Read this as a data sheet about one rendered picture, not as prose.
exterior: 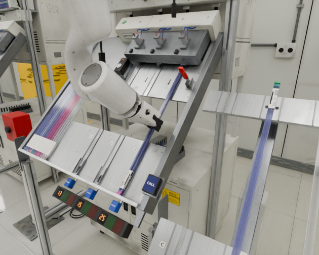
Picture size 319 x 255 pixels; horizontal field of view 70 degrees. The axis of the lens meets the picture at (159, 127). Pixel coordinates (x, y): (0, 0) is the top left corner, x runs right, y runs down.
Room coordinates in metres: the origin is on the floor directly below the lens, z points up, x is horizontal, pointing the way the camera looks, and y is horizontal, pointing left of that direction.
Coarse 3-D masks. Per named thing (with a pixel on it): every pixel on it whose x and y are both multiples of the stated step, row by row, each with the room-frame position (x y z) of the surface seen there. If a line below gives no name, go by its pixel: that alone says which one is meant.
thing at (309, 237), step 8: (312, 184) 0.38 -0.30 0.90; (312, 192) 0.37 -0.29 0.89; (312, 200) 0.35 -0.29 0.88; (312, 208) 0.34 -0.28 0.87; (312, 216) 0.33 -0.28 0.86; (312, 224) 0.33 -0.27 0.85; (312, 232) 0.32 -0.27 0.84; (304, 240) 0.31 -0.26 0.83; (312, 240) 0.31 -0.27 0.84; (304, 248) 0.30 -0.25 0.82; (312, 248) 0.30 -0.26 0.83
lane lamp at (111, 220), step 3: (111, 216) 0.56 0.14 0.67; (108, 219) 0.55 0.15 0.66; (111, 219) 0.55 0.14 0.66; (114, 219) 0.55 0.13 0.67; (108, 222) 0.54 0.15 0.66; (111, 222) 0.54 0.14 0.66; (114, 222) 0.54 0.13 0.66; (105, 225) 0.54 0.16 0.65; (108, 225) 0.54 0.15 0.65; (111, 225) 0.53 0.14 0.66; (108, 228) 0.53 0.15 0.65; (111, 228) 0.53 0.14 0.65
